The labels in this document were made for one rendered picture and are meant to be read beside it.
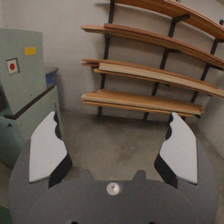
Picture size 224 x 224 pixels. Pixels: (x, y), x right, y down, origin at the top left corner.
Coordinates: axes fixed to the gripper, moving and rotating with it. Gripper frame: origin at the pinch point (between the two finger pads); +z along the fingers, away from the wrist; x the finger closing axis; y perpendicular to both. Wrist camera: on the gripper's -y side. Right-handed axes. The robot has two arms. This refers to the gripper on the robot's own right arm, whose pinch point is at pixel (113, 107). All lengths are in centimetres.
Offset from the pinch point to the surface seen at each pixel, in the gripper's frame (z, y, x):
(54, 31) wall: 176, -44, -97
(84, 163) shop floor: 61, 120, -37
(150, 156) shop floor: 80, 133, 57
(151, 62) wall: 178, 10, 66
